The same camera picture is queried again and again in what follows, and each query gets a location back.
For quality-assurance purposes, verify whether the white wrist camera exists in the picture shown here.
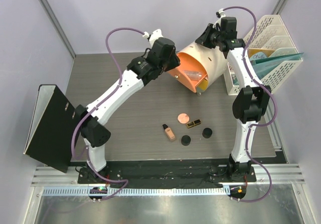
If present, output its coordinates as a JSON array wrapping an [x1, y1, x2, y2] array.
[[142, 29, 163, 47], [215, 9, 226, 25]]

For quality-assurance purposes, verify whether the orange top drawer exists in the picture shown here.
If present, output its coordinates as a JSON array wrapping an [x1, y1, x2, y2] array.
[[167, 53, 208, 93]]

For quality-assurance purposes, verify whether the teal folder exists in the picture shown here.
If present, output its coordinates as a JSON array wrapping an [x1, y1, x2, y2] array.
[[250, 53, 303, 81]]

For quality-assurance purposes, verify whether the clear plastic spray bottle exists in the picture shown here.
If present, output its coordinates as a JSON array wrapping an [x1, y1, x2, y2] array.
[[184, 70, 203, 81]]

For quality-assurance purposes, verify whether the round copper compact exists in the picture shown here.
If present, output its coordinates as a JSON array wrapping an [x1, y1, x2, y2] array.
[[177, 113, 190, 124]]

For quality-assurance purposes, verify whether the black binder folder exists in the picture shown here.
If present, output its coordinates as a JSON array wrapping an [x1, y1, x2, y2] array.
[[23, 84, 80, 173]]

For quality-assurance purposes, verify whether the yellow card in rack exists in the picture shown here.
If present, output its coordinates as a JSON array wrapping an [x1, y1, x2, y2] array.
[[247, 48, 275, 61]]

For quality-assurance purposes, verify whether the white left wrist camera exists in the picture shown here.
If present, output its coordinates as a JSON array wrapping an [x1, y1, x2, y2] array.
[[142, 29, 163, 47]]

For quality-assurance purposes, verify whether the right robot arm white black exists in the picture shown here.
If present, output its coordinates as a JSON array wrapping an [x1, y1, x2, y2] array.
[[195, 16, 270, 181]]

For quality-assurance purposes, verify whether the black gold lipstick box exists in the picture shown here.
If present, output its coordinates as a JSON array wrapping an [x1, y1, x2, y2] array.
[[186, 119, 201, 129]]

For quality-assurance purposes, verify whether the yellow drawer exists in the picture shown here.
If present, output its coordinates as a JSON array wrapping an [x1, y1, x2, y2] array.
[[196, 78, 208, 92]]

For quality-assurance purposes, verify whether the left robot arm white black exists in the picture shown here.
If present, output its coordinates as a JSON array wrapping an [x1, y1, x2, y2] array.
[[76, 37, 180, 183]]

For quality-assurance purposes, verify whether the beige foundation bottle black cap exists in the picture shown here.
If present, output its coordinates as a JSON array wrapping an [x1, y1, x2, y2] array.
[[162, 124, 176, 141]]

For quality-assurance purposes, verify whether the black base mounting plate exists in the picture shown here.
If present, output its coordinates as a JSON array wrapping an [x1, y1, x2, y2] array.
[[77, 157, 257, 187]]

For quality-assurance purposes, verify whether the white perforated file rack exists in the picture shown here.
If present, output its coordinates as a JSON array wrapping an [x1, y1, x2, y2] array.
[[223, 14, 306, 96]]

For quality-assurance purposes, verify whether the cream cylindrical drawer organizer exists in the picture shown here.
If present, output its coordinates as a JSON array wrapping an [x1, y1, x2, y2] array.
[[179, 42, 227, 89]]

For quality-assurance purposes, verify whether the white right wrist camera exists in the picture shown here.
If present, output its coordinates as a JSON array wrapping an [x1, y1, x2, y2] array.
[[215, 9, 226, 25]]

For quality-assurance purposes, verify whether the black round jar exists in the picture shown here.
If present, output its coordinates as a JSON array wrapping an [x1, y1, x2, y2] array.
[[181, 135, 191, 146], [202, 128, 213, 139]]

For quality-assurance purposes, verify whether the white slotted cable duct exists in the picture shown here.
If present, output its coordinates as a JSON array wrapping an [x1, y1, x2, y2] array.
[[42, 185, 230, 197]]

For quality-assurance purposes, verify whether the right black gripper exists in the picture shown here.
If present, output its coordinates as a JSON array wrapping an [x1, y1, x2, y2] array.
[[195, 24, 224, 49]]

